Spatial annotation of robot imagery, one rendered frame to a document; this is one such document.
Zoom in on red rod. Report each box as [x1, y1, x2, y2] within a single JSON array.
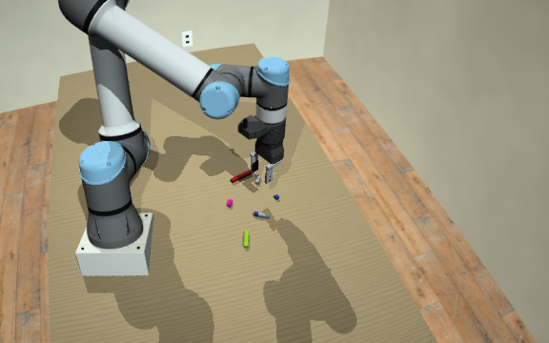
[[231, 170, 252, 183]]

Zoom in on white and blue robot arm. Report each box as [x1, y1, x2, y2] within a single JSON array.
[[58, 0, 290, 249]]

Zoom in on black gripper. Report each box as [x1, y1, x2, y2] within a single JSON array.
[[238, 104, 287, 184]]

